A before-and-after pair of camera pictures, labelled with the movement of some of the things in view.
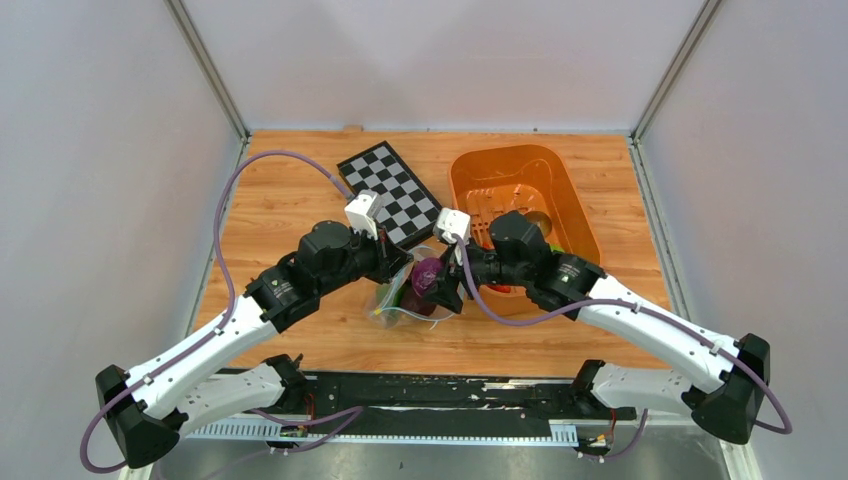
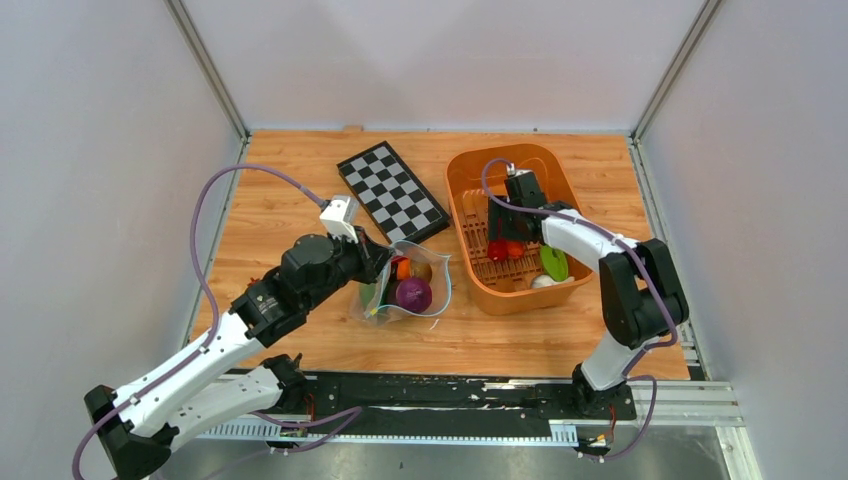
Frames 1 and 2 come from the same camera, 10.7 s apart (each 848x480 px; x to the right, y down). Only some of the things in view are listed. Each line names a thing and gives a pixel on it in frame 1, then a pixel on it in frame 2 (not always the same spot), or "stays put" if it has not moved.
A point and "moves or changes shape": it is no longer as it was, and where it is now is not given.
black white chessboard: x=408 y=210 stays put
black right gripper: x=446 y=292 -> x=497 y=212
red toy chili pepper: x=500 y=287 moves or changes shape
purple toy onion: x=425 y=274 -> x=414 y=295
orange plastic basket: x=495 y=179 stays put
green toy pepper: x=389 y=295 -> x=367 y=292
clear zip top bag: x=402 y=300 moves or changes shape
